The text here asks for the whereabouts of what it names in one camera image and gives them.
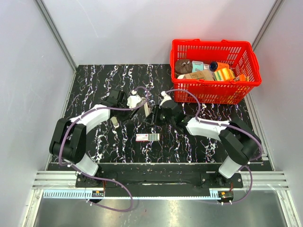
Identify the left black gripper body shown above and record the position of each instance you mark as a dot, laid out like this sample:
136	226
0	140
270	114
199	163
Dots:
122	114

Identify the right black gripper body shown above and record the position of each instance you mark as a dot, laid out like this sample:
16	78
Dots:
159	117

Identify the beige stapler magazine piece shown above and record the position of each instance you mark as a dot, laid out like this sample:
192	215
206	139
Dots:
115	122

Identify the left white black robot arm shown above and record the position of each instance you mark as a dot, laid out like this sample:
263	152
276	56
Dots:
70	135

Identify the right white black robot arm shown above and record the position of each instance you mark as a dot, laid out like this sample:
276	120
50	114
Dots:
238	140

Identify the red white staple box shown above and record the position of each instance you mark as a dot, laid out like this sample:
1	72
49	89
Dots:
147	137

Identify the brown round item in basket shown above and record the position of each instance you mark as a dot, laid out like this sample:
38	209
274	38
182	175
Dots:
183	66

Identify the brown cardboard package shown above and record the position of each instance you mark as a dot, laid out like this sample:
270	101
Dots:
204	75

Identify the light blue card box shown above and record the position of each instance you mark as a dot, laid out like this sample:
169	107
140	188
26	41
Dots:
197	66

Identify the blue capped orange bottle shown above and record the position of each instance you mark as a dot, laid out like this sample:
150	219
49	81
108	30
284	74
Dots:
214	66

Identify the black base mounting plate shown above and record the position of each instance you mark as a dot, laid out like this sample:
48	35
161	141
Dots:
191	174

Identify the yellow green box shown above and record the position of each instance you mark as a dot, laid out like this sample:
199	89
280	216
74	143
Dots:
224	74

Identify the orange snack packet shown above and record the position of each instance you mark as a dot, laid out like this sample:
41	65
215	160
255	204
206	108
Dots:
241	78

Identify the red plastic shopping basket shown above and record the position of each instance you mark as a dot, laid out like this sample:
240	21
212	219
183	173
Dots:
238	54

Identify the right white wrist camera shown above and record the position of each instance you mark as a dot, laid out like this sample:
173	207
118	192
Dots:
165	96

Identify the aluminium rail with ruler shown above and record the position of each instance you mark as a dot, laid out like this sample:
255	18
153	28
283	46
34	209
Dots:
90	194

